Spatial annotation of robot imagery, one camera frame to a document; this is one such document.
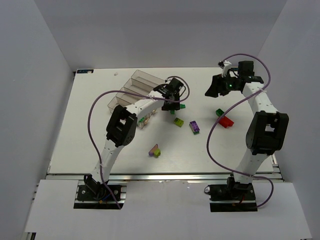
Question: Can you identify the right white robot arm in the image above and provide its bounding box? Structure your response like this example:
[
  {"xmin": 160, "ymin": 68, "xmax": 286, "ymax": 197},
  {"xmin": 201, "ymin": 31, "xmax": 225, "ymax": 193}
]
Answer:
[{"xmin": 205, "ymin": 60, "xmax": 289, "ymax": 185}]

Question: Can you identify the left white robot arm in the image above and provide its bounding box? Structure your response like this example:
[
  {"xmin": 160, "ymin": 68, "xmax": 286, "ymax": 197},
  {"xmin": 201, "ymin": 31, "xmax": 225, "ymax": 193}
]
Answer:
[{"xmin": 84, "ymin": 76, "xmax": 190, "ymax": 195}]

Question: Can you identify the green lego brick right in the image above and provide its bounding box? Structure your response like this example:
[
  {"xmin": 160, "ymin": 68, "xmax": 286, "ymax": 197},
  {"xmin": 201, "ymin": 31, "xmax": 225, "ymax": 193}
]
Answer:
[{"xmin": 215, "ymin": 108, "xmax": 225, "ymax": 117}]

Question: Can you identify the clear container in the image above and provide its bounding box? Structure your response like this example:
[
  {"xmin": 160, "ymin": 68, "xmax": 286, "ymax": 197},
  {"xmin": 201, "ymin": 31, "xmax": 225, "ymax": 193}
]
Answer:
[
  {"xmin": 131, "ymin": 70, "xmax": 165, "ymax": 93},
  {"xmin": 118, "ymin": 75, "xmax": 165, "ymax": 107},
  {"xmin": 115, "ymin": 86, "xmax": 149, "ymax": 100},
  {"xmin": 107, "ymin": 94, "xmax": 153, "ymax": 129}
]

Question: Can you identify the lime square lego brick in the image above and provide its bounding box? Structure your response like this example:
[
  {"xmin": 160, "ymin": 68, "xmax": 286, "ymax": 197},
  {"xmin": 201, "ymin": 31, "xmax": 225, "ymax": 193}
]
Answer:
[{"xmin": 173, "ymin": 117, "xmax": 184, "ymax": 128}]

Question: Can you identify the red large lego brick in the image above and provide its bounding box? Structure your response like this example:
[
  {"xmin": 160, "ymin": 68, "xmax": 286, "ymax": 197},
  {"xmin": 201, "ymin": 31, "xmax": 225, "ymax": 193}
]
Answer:
[{"xmin": 218, "ymin": 116, "xmax": 234, "ymax": 128}]

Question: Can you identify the purple and lime lego stack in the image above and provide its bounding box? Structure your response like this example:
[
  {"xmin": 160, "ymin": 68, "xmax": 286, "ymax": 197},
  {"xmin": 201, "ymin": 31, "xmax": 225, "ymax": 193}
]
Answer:
[{"xmin": 148, "ymin": 144, "xmax": 161, "ymax": 158}]

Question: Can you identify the blue label left corner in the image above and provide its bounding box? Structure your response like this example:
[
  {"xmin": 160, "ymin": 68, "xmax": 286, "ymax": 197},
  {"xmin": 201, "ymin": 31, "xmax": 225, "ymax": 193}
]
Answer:
[{"xmin": 76, "ymin": 69, "xmax": 94, "ymax": 74}]

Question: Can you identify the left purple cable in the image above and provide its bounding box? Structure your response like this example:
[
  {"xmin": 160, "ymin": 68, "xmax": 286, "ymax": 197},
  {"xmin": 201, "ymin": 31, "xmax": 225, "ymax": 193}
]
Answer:
[{"xmin": 87, "ymin": 76, "xmax": 190, "ymax": 210}]

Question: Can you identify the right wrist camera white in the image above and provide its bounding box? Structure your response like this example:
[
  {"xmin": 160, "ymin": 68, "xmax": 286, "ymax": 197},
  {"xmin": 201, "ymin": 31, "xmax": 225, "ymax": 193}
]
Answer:
[{"xmin": 218, "ymin": 60, "xmax": 232, "ymax": 78}]

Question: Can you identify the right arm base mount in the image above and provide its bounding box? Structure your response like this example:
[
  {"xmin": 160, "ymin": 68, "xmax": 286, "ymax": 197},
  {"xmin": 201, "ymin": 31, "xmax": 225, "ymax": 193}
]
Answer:
[{"xmin": 204, "ymin": 183, "xmax": 258, "ymax": 213}]

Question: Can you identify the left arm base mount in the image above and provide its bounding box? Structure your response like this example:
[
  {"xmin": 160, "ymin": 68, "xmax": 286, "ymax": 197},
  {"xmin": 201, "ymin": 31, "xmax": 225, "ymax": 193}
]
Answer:
[{"xmin": 73, "ymin": 184, "xmax": 127, "ymax": 210}]

